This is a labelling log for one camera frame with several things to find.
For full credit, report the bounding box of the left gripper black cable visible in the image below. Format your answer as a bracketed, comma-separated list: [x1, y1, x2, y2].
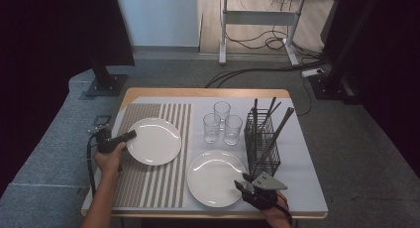
[86, 131, 101, 196]

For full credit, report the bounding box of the striped woven placemat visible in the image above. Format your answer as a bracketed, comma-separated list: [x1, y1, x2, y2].
[110, 103, 192, 209]

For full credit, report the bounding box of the black metal stand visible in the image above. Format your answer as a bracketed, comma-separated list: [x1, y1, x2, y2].
[308, 0, 385, 105]
[78, 53, 129, 100]

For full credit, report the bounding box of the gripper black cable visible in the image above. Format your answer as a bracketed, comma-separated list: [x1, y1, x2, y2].
[272, 201, 294, 228]
[86, 131, 101, 196]

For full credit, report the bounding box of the floor socket box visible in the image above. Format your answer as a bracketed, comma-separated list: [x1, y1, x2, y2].
[89, 114, 113, 132]

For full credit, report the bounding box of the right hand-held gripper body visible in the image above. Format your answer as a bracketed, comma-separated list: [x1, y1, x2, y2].
[242, 171, 288, 211]

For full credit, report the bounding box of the black floor cable bundle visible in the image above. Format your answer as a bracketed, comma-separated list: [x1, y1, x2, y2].
[204, 51, 331, 89]

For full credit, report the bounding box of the thin black cable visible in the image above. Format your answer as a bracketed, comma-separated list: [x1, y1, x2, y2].
[296, 77, 313, 117]

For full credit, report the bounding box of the grey metal chopstick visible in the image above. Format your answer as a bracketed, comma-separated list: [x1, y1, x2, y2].
[261, 107, 295, 165]
[259, 106, 293, 163]

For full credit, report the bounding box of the dark curtain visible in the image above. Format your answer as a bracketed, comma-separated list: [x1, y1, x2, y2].
[0, 0, 136, 196]
[321, 0, 420, 176]

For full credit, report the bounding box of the white frame desk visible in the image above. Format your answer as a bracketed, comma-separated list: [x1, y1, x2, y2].
[211, 0, 342, 66]

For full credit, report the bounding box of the coiled black cable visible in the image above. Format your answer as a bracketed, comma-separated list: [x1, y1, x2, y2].
[224, 0, 291, 52]

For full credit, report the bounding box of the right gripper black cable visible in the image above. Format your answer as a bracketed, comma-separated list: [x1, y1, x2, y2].
[272, 201, 294, 228]

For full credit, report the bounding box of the black wire cutlery rack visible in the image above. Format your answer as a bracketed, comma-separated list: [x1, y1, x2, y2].
[244, 108, 281, 181]

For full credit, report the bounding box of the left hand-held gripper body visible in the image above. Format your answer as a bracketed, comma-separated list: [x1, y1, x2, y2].
[88, 123, 127, 155]

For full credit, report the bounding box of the person's left hand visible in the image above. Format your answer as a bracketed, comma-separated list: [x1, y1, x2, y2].
[93, 144, 127, 177]

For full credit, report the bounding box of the clear drinking glass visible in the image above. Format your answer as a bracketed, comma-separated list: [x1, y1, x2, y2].
[224, 114, 244, 147]
[202, 112, 221, 145]
[213, 100, 232, 132]

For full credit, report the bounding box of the metal fork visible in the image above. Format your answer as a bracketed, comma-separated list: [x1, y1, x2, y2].
[252, 98, 258, 147]

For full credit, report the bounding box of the metal utensil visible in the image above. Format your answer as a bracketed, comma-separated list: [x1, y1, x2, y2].
[259, 96, 277, 132]
[263, 101, 282, 127]

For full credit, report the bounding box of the person's right hand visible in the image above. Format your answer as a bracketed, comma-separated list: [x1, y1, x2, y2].
[262, 191, 293, 228]

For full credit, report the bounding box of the white round plate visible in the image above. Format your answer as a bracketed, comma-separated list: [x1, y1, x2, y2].
[186, 150, 248, 208]
[126, 117, 182, 167]

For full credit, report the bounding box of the white power strip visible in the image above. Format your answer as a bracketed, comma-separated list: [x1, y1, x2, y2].
[300, 67, 325, 78]

